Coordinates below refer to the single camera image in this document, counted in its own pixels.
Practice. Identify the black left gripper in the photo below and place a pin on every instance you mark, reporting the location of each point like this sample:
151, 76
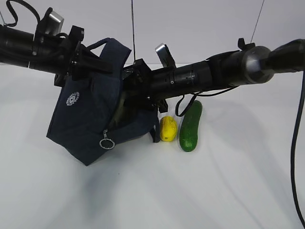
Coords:
72, 49

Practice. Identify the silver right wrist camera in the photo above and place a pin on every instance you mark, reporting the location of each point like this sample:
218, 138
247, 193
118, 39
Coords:
165, 56

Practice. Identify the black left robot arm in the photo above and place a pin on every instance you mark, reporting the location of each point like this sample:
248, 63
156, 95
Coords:
37, 51

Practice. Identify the dark navy lunch bag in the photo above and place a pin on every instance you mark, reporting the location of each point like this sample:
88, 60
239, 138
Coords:
85, 109

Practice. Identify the green cucumber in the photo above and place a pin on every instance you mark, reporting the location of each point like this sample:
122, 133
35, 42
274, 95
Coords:
188, 135

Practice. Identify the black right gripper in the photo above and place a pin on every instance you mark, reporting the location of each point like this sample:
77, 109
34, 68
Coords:
137, 79

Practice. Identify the yellow toy corn cob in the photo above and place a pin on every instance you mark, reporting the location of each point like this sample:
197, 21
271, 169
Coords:
168, 128

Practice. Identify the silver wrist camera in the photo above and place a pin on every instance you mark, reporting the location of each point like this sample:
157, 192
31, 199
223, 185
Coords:
51, 23
165, 56

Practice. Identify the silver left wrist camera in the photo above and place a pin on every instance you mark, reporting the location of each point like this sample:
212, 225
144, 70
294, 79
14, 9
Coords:
51, 23

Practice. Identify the glass container with green lid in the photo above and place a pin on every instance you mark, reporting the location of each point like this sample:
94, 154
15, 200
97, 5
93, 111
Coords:
121, 113

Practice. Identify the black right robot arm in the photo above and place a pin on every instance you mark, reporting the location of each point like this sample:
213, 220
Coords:
250, 64

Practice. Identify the silver ring zipper pull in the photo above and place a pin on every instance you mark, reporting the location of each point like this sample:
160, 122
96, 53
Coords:
106, 142

